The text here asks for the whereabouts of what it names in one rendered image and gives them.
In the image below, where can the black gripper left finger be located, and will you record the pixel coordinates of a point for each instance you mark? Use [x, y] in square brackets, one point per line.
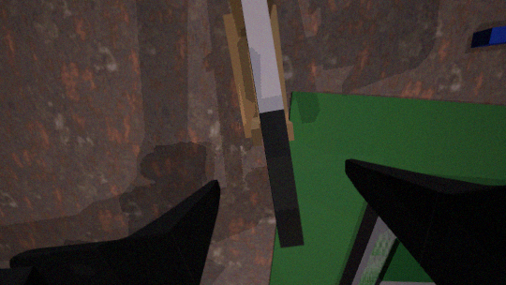
[171, 250]

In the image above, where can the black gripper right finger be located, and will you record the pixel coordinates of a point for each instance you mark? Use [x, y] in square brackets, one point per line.
[455, 230]

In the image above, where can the blue long bar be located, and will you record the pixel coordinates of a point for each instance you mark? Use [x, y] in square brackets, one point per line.
[489, 37]

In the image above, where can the green mat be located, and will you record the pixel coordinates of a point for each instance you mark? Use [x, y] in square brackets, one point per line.
[462, 141]

